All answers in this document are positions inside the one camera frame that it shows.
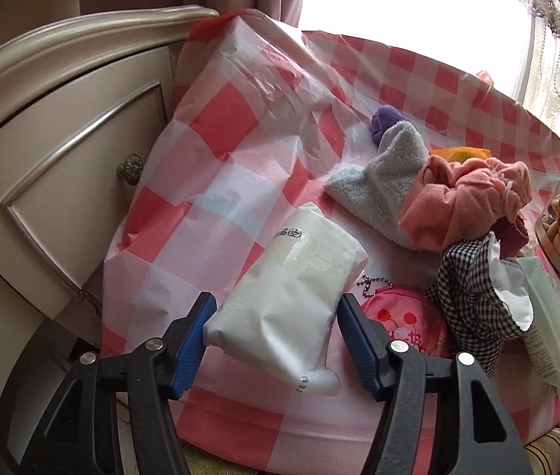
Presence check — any white tissue pack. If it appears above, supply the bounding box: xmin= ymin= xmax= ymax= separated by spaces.
xmin=204 ymin=203 xmax=368 ymax=397

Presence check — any pink cartoon mini backpack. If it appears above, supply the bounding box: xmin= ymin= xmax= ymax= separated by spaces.
xmin=355 ymin=275 xmax=451 ymax=358

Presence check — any black white houndstooth hat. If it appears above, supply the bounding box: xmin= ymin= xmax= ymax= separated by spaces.
xmin=426 ymin=233 xmax=533 ymax=375

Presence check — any salmon pink cloth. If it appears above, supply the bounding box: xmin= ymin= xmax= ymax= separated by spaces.
xmin=398 ymin=156 xmax=531 ymax=252

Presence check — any red white checkered tablecloth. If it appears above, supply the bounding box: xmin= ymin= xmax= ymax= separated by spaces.
xmin=103 ymin=11 xmax=560 ymax=474

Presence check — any pale green wipes pack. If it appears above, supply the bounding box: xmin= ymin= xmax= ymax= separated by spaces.
xmin=507 ymin=256 xmax=560 ymax=401

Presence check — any magenta knit sock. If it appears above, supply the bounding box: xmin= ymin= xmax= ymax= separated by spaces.
xmin=491 ymin=215 xmax=529 ymax=258

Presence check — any cream wooden cabinet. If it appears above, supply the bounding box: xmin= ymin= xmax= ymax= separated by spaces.
xmin=0 ymin=5 xmax=220 ymax=475

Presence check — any purple knit hat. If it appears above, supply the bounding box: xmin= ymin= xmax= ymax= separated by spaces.
xmin=370 ymin=104 xmax=408 ymax=149

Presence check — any orange mesh pouch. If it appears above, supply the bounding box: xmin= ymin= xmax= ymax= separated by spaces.
xmin=428 ymin=146 xmax=493 ymax=163

